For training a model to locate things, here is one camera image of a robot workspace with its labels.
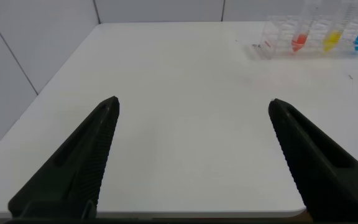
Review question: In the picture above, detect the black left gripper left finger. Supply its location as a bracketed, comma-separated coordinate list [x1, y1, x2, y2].
[7, 95, 120, 218]

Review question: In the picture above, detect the clear plastic test tube rack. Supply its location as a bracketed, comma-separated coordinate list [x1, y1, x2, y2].
[258, 14, 358, 60]

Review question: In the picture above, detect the test tube with red liquid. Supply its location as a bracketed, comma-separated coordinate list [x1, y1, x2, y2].
[291, 0, 318, 53]

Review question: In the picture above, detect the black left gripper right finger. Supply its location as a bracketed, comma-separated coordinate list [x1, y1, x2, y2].
[268, 98, 358, 223]

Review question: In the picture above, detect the test tube with yellow liquid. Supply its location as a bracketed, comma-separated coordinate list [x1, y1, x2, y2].
[323, 0, 358, 53]

